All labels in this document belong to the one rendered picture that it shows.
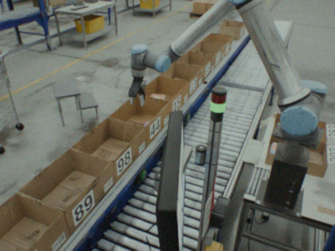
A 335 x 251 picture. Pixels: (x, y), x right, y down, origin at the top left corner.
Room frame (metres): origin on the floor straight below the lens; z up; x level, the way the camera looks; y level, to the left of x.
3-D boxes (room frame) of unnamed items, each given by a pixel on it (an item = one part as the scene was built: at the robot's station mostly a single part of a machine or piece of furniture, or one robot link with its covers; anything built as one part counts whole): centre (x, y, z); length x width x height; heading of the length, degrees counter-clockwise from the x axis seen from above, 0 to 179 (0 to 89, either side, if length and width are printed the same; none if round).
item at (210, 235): (0.88, -0.21, 0.95); 0.07 x 0.03 x 0.07; 156
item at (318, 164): (1.69, -0.91, 0.80); 0.38 x 0.28 x 0.10; 67
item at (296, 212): (1.32, -0.69, 0.91); 0.26 x 0.26 x 0.33; 65
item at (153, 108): (1.88, 0.18, 0.96); 0.39 x 0.29 x 0.17; 156
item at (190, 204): (1.32, -0.07, 0.72); 0.52 x 0.05 x 0.05; 66
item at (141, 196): (1.26, -0.04, 0.72); 0.52 x 0.05 x 0.05; 66
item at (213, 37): (3.66, -0.62, 0.96); 0.39 x 0.29 x 0.17; 156
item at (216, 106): (0.90, -0.17, 1.62); 0.05 x 0.05 x 0.06
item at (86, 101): (3.56, 1.19, 0.21); 0.50 x 0.42 x 0.44; 113
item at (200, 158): (0.82, -0.05, 1.40); 0.28 x 0.11 x 0.11; 156
